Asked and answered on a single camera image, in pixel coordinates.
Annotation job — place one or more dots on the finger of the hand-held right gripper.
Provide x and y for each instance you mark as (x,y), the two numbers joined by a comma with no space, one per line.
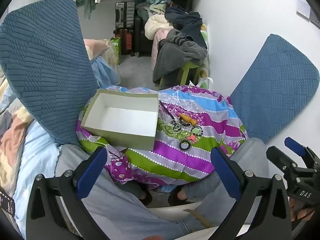
(296,146)
(281,158)

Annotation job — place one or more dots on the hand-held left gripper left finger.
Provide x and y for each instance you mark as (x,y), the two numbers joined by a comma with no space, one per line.
(92,175)

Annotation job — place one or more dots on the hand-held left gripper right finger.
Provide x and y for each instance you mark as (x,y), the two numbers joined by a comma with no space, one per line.
(225,175)

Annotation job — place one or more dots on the pink eraser pieces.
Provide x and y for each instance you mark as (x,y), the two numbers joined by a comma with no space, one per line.
(192,138)

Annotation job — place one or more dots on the person's right hand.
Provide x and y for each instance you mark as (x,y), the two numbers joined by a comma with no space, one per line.
(300,212)

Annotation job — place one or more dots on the person's right leg in jeans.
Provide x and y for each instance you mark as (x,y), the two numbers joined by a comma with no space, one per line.
(207,195)

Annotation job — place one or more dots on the wooden stick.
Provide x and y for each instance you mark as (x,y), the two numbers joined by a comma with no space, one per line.
(200,218)

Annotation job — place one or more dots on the colourful striped floral cloth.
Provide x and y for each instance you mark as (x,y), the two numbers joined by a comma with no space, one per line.
(175,160)

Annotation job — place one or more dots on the green black bangle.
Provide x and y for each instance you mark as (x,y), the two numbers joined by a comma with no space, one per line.
(197,127)

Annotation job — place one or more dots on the black slipper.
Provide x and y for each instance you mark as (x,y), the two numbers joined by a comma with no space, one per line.
(175,201)

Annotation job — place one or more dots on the light blue bed sheet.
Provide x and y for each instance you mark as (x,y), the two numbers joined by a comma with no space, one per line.
(32,160)

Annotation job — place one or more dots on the blue quilted cushion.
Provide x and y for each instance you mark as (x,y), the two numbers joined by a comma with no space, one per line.
(45,67)
(275,87)

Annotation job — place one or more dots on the white stool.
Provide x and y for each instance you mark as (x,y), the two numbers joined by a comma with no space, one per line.
(170,213)

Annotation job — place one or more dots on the white plastic bag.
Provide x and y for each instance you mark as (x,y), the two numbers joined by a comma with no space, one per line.
(203,80)

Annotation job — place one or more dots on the green plastic stool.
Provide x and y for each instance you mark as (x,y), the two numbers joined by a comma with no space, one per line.
(191,71)

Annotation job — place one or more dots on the floral printed mattress pad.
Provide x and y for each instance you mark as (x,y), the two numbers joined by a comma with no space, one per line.
(205,60)

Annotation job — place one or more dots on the green shopping bag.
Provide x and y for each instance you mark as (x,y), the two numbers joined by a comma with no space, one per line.
(116,50)

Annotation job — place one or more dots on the grey fleece blanket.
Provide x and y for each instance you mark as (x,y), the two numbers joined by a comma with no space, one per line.
(175,55)

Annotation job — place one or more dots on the dark red suitcase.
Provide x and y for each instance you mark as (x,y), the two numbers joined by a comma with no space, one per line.
(124,41)

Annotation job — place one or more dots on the black suitcase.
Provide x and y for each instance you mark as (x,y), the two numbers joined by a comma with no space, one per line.
(141,40)

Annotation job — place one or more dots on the pink blanket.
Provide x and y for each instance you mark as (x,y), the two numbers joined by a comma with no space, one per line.
(158,40)

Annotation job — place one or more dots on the dark navy garment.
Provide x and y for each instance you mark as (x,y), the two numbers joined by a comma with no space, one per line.
(185,17)

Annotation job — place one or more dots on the cream padded quilt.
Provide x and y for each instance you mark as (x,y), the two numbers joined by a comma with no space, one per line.
(156,25)

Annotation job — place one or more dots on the silver ribbed suitcase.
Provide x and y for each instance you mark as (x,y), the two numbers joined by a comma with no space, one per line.
(125,15)

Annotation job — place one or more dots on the white wall switch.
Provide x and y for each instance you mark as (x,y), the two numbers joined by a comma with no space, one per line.
(303,8)

